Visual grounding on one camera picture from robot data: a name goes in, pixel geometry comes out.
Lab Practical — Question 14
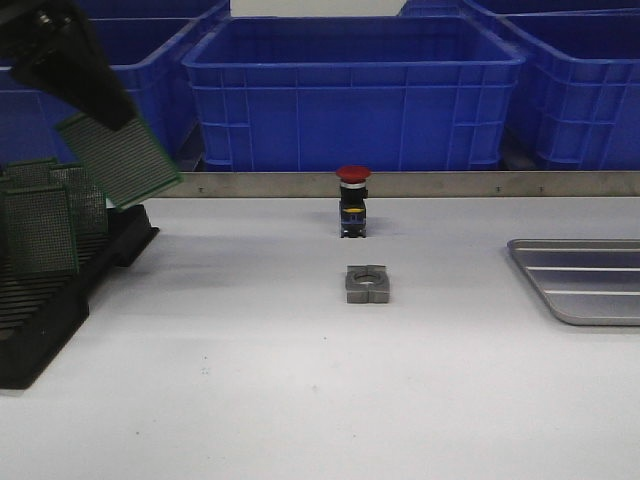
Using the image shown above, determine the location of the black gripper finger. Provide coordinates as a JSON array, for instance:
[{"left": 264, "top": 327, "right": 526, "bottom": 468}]
[{"left": 1, "top": 1, "right": 137, "bottom": 131}]

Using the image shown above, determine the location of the green perforated circuit board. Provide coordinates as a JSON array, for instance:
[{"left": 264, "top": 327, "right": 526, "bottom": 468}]
[
  {"left": 1, "top": 185, "right": 79, "bottom": 277},
  {"left": 49, "top": 163, "right": 108, "bottom": 235},
  {"left": 0, "top": 176, "right": 15, "bottom": 193},
  {"left": 6, "top": 157, "right": 58, "bottom": 188},
  {"left": 56, "top": 113, "right": 182, "bottom": 211}
]

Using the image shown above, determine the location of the black slotted board rack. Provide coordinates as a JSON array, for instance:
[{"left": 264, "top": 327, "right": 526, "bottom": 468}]
[{"left": 1, "top": 205, "right": 159, "bottom": 390}]

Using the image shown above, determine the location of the silver metal tray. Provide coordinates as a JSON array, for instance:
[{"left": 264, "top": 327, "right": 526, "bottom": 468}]
[{"left": 507, "top": 239, "right": 639, "bottom": 327}]

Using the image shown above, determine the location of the blue crate back left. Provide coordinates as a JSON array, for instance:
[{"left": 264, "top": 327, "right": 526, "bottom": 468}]
[{"left": 77, "top": 0, "right": 231, "bottom": 19}]

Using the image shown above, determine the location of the blue plastic crate left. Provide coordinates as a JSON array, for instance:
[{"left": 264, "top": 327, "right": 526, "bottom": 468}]
[{"left": 1, "top": 18, "right": 199, "bottom": 166}]

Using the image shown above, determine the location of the blue plastic crate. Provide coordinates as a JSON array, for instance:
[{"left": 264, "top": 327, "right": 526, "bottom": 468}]
[
  {"left": 499, "top": 13, "right": 639, "bottom": 171},
  {"left": 183, "top": 16, "right": 523, "bottom": 172},
  {"left": 1, "top": 18, "right": 199, "bottom": 166}
]

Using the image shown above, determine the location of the red emergency stop button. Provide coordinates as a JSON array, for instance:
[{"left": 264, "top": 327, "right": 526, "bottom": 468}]
[{"left": 336, "top": 165, "right": 371, "bottom": 238}]

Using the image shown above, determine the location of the blue plastic crate centre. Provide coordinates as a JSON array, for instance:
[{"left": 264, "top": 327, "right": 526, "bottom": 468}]
[{"left": 183, "top": 16, "right": 523, "bottom": 172}]

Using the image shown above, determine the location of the grey metal clamp block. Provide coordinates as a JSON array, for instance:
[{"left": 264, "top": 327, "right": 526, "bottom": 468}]
[{"left": 345, "top": 265, "right": 391, "bottom": 304}]

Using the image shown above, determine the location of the blue crate back right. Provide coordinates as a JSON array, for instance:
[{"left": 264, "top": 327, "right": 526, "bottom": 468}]
[{"left": 398, "top": 0, "right": 639, "bottom": 17}]

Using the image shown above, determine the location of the blue plastic crate right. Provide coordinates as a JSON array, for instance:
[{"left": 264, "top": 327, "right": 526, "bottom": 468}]
[{"left": 499, "top": 13, "right": 639, "bottom": 171}]

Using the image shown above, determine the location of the metal table edge rail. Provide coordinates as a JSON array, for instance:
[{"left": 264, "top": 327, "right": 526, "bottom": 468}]
[{"left": 157, "top": 171, "right": 639, "bottom": 198}]

